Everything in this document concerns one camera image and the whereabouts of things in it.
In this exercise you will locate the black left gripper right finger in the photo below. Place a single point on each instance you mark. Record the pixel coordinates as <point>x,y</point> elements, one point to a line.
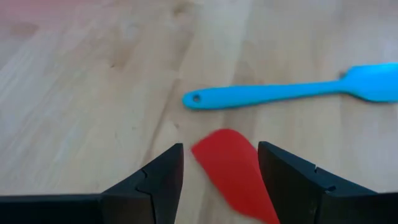
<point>311,199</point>

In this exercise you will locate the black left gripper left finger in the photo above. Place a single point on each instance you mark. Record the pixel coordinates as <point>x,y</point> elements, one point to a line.
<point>140,202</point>

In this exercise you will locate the red silicone spatula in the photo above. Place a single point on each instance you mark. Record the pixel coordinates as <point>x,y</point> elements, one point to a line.
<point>230,168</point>

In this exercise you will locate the blue silicone spatula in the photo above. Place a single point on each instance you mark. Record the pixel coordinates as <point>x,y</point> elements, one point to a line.
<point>264,93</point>

